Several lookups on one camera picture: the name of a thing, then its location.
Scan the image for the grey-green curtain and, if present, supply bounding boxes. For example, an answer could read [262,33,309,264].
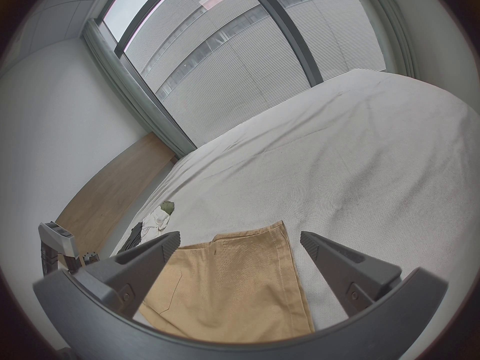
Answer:
[352,0,417,80]
[82,19,197,160]

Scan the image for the tan shorts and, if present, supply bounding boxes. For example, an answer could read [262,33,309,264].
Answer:
[139,220,316,344]

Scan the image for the window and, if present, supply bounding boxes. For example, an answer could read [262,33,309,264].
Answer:
[101,0,389,157]

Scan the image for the bed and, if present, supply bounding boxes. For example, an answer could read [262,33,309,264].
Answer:
[55,68,480,346]

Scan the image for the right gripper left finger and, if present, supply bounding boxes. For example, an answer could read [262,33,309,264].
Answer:
[86,231,181,320]

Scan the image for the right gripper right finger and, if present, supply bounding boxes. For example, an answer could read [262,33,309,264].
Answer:
[300,231,403,320]

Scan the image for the white garment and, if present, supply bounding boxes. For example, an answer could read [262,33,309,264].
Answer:
[140,206,169,245]

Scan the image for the black garment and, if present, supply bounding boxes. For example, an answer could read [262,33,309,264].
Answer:
[117,223,145,255]

